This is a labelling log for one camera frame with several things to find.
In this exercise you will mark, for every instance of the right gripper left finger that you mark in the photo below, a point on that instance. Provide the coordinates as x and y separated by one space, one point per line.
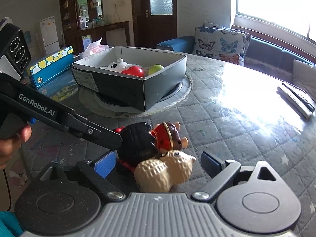
94 174

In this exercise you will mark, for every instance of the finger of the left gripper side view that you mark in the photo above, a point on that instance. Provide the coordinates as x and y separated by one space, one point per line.
87 130

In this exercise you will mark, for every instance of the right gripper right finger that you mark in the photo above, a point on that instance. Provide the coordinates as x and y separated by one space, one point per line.
221 173

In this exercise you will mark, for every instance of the black haired doll toy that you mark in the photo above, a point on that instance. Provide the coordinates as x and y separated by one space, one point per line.
137 145

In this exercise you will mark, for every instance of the beige sheep toy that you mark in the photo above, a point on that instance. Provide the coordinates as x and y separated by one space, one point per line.
159 175

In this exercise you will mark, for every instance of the white plush rabbit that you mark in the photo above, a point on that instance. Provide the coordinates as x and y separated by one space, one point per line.
117 66

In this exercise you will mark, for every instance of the red round toy figure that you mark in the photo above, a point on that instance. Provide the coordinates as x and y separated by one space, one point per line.
134 71

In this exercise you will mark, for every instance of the green round toy figure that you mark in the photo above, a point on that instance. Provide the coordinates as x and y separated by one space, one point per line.
155 68

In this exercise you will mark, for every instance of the person's left hand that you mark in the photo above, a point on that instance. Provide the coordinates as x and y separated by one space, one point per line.
11 145

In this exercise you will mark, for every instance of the blue yellow patterned box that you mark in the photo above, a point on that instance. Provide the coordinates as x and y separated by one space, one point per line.
49 67

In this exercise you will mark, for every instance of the quilted grey table cover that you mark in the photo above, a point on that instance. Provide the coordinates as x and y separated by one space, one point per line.
231 112

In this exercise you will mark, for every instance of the brown hat pig toy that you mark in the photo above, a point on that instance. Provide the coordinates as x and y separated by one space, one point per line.
167 137

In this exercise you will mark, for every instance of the grey cardboard box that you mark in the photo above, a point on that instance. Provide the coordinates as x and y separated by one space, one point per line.
93 73

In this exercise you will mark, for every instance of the tissue pack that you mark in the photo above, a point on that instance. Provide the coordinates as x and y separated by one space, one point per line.
93 48

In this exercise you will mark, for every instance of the white refrigerator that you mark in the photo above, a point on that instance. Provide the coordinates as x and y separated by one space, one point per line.
49 35

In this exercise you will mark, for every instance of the dark wooden cabinet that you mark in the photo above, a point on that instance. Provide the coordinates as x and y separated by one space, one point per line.
84 20

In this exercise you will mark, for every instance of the white remote control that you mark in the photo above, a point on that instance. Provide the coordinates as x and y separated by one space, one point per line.
295 101

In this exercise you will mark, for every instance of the black remote control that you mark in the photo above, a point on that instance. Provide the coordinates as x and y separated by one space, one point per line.
299 94

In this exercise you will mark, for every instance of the blue sofa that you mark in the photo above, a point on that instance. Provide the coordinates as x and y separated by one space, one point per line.
261 56

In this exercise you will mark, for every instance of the white cushion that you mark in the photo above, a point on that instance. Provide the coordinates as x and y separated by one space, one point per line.
304 77

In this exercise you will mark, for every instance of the butterfly print pillow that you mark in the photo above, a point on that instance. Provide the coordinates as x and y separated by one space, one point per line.
221 43

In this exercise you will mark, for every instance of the dark wooden door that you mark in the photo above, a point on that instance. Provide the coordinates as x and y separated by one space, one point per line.
154 21

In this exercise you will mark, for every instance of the window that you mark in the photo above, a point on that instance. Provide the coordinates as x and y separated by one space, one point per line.
297 16

